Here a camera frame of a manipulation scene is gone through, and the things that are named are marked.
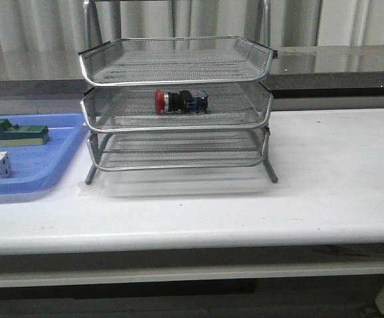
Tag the silver mesh tray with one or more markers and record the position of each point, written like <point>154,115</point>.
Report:
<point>132,108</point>
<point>188,149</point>
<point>151,61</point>

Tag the green electrical component block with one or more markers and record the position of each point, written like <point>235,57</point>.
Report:
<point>22,135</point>

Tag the silver metal rack frame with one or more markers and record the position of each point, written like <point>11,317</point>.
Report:
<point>92,27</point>

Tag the blue plastic tray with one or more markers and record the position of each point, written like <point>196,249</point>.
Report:
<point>37,169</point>

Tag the red emergency stop button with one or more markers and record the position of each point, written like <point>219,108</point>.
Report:
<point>184,101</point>

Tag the grey stone counter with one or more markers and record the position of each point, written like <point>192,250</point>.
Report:
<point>297,72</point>

